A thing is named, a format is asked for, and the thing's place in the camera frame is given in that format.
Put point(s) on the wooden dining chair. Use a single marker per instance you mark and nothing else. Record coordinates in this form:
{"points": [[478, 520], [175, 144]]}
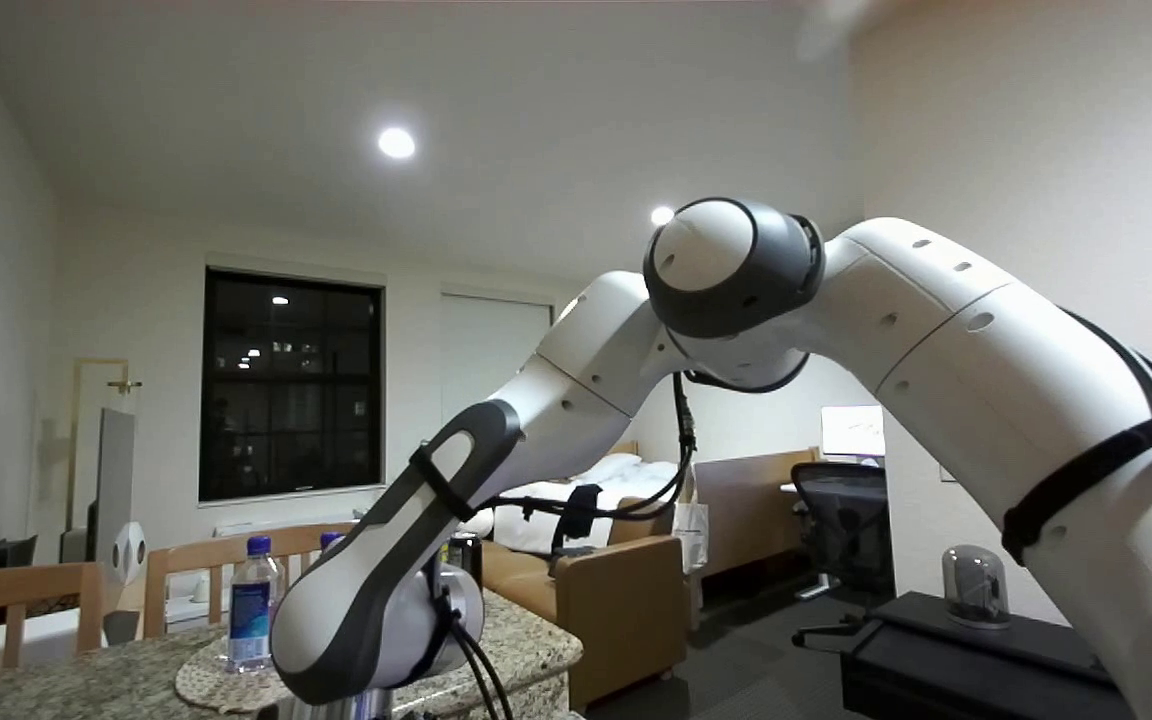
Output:
{"points": [[190, 557]]}

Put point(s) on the dark square object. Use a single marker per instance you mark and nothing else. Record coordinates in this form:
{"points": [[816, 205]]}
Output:
{"points": [[15, 554]]}

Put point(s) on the white door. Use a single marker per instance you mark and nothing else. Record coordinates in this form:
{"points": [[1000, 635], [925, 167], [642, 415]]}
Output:
{"points": [[89, 441]]}

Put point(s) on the white pillow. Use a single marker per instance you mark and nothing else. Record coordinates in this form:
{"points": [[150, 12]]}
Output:
{"points": [[631, 483]]}

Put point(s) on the black case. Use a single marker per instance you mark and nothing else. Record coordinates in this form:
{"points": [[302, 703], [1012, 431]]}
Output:
{"points": [[960, 662]]}

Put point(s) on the round woven placemat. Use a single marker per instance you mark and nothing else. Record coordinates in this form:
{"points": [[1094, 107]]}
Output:
{"points": [[222, 685]]}

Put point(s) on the brown wooden desk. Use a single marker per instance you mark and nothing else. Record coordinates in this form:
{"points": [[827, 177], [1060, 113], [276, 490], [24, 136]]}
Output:
{"points": [[748, 512]]}

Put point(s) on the dark window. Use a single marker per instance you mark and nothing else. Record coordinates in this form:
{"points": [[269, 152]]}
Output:
{"points": [[289, 386]]}

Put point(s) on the water bottle blue label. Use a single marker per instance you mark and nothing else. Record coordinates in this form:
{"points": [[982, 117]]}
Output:
{"points": [[252, 623]]}

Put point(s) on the wooden chair back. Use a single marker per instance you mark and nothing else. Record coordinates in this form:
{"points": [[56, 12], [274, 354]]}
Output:
{"points": [[8, 592]]}

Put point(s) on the white roller blind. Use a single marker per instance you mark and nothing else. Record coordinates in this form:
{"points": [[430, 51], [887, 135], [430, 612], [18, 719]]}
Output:
{"points": [[489, 347]]}

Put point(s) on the small white device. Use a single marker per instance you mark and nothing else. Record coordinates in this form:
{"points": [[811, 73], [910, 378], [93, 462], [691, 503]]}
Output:
{"points": [[128, 551]]}

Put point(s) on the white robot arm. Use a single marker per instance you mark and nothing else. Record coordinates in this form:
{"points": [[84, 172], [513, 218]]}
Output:
{"points": [[977, 373]]}

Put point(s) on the white board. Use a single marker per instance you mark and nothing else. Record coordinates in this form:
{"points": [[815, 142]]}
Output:
{"points": [[853, 434]]}

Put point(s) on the round ceiling light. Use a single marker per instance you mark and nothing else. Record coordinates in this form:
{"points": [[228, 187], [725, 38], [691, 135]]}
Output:
{"points": [[663, 212], [396, 142]]}

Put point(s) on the black office chair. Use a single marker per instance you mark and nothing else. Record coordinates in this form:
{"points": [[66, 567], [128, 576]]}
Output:
{"points": [[848, 520]]}

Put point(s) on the glass jar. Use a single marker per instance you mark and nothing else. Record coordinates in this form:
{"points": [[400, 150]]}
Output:
{"points": [[975, 583]]}

